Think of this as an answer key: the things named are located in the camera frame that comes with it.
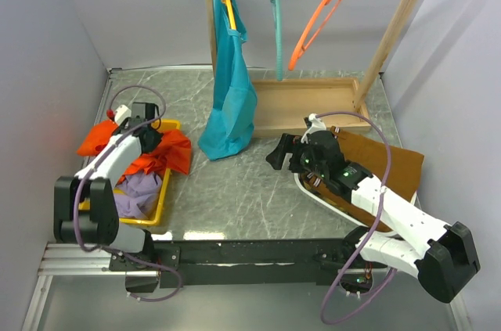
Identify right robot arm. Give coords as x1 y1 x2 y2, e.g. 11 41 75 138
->
266 130 481 303

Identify purple t shirt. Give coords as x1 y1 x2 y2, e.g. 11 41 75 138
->
114 172 162 220

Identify yellow plastic tray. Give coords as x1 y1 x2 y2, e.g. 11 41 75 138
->
77 118 182 228

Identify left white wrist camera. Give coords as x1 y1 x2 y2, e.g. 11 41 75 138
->
106 104 132 125

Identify black base beam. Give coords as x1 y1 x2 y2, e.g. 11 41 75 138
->
108 239 388 290

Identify aluminium frame rail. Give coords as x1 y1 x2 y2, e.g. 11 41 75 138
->
22 243 156 330

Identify brown shorts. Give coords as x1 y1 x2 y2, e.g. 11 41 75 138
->
305 125 426 229

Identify orange t shirt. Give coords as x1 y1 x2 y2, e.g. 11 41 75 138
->
76 119 192 183

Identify teal plastic hanger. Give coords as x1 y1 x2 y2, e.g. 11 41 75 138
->
269 0 283 81

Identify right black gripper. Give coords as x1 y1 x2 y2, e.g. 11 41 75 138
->
265 133 327 178

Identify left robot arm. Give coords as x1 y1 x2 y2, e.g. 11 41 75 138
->
53 102 162 270

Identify orange plastic hanger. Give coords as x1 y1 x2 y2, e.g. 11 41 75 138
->
288 0 343 71

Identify blue t shirt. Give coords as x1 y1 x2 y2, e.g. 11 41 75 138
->
198 0 258 160

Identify wooden clothes rack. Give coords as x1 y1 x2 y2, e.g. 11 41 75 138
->
205 0 417 138

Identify white plastic basket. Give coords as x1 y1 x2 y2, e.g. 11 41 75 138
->
294 174 420 228

